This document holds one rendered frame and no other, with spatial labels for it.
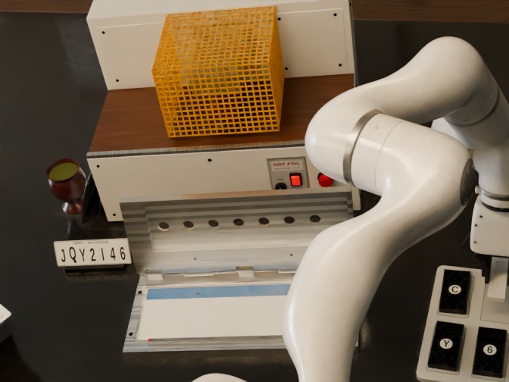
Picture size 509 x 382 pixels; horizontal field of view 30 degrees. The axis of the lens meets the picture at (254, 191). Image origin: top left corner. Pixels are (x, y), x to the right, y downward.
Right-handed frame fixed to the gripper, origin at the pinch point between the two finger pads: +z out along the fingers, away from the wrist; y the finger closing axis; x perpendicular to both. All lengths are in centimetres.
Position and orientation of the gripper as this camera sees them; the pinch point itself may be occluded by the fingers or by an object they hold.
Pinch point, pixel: (498, 271)
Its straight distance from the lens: 176.8
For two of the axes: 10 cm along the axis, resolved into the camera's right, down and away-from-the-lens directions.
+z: 0.8, 8.6, 5.1
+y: 9.5, 0.8, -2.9
